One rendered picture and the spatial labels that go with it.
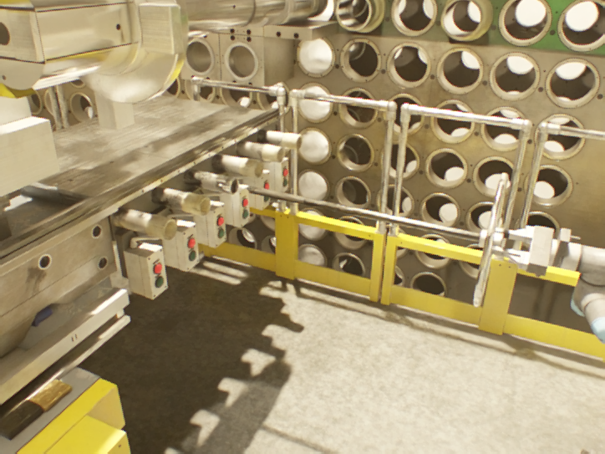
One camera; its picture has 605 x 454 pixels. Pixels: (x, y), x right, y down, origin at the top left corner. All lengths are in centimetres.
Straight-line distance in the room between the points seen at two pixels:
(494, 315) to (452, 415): 59
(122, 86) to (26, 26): 34
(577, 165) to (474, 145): 55
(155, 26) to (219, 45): 190
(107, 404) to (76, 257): 41
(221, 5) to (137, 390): 150
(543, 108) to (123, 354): 240
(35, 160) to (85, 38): 34
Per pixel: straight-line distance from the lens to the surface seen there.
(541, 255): 150
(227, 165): 194
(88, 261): 160
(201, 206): 168
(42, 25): 109
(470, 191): 317
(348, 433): 206
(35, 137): 135
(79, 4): 115
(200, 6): 150
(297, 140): 222
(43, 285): 152
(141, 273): 164
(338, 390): 220
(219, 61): 311
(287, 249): 272
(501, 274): 243
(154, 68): 128
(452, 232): 153
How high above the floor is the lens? 157
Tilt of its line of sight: 27 degrees down
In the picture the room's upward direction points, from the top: 2 degrees clockwise
